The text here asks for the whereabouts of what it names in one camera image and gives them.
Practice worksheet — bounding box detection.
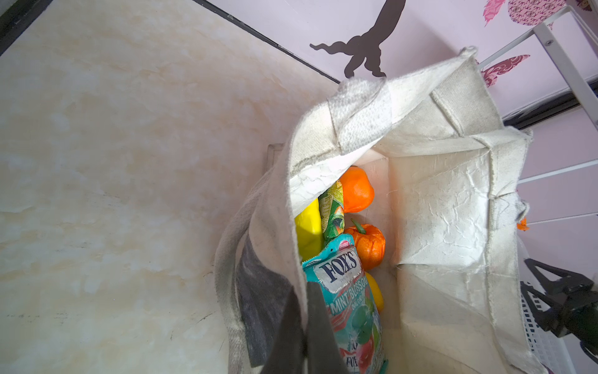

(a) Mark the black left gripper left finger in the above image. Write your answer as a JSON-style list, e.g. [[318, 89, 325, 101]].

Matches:
[[261, 291, 305, 374]]

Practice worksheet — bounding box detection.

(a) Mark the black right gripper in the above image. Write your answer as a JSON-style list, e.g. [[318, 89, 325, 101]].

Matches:
[[520, 258, 597, 364]]

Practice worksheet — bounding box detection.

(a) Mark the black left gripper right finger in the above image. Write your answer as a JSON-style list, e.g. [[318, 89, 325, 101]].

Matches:
[[306, 282, 348, 374]]

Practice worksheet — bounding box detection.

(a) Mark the teal striped candy bag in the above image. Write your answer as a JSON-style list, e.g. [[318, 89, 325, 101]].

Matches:
[[302, 234, 389, 373]]

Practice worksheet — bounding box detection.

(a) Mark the yellow orange apple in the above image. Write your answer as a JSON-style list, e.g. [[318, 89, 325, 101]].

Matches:
[[365, 273, 385, 313]]

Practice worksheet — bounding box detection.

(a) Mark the orange tangerine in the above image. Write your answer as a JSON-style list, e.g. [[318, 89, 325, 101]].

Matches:
[[339, 166, 375, 213], [344, 221, 386, 271]]

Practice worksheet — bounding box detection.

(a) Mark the yellow banana bunch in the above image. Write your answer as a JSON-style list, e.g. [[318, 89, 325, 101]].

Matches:
[[294, 199, 324, 262]]

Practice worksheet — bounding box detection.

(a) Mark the green candy bag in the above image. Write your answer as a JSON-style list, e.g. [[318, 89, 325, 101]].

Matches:
[[319, 181, 345, 242]]

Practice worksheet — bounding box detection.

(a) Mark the cream canvas grocery bag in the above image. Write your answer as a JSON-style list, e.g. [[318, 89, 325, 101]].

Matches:
[[215, 48, 545, 373]]

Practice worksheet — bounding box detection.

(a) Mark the orange Fox's candy bag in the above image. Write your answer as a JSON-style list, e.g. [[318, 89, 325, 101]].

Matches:
[[516, 218, 529, 232]]

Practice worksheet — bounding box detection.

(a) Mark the white plastic basket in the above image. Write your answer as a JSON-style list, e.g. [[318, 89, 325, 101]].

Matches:
[[517, 242, 578, 374]]

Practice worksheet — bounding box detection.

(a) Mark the white wood two-tier shelf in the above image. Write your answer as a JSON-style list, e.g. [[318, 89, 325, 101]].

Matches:
[[478, 4, 598, 225]]

